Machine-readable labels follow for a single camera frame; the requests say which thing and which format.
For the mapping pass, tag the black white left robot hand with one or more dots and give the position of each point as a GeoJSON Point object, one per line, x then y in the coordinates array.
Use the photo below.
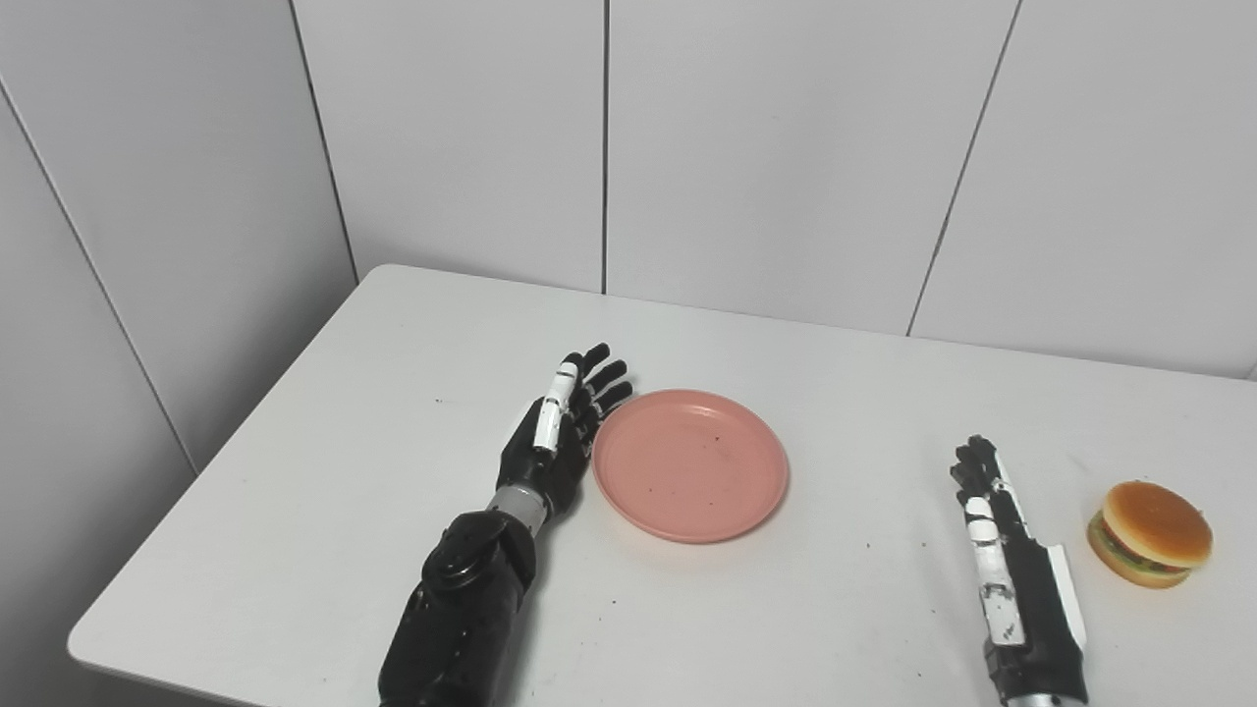
{"type": "Point", "coordinates": [535, 466]}

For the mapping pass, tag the pink round plate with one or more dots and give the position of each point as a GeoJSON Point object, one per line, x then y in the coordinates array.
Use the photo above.
{"type": "Point", "coordinates": [687, 466]}

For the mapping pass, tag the toy hamburger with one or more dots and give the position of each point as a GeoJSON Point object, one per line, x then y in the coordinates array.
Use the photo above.
{"type": "Point", "coordinates": [1154, 525]}

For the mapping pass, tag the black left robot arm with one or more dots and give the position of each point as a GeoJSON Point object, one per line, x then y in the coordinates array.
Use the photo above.
{"type": "Point", "coordinates": [462, 609]}

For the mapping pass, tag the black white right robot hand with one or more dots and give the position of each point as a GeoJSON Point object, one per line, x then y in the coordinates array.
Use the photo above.
{"type": "Point", "coordinates": [1046, 619]}

